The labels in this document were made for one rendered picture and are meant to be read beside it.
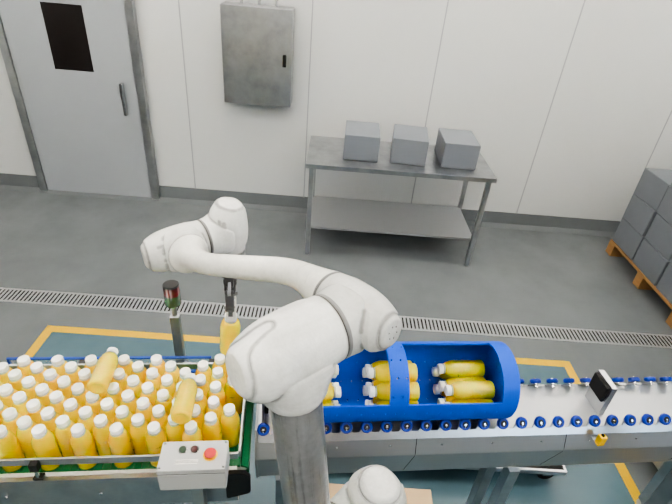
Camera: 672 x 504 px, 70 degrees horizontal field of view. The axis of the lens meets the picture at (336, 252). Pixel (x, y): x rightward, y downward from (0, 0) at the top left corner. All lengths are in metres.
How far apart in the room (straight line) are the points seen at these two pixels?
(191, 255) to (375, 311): 0.52
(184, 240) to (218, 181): 3.99
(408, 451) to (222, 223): 1.14
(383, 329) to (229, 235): 0.60
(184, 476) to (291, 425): 0.76
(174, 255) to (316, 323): 0.53
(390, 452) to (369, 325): 1.15
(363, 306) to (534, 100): 4.35
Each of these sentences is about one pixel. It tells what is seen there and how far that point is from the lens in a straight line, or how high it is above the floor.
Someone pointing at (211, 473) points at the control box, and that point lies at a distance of 1.62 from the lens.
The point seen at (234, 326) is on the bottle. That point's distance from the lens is 1.61.
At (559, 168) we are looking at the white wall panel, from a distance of 5.44.
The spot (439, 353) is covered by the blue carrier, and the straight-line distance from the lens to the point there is 2.00.
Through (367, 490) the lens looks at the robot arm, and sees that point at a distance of 1.28.
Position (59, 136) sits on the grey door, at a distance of 5.58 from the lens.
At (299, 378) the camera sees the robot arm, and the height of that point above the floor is 1.83.
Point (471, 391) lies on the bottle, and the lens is 1.87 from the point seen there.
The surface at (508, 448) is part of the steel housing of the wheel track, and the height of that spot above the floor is 0.85.
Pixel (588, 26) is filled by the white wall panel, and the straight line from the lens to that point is 5.09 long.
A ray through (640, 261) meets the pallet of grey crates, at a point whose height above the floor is 0.21.
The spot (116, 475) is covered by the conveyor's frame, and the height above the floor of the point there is 0.90.
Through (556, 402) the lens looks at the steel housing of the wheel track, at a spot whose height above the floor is 0.93.
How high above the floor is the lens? 2.44
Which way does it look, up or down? 33 degrees down
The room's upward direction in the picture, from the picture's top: 5 degrees clockwise
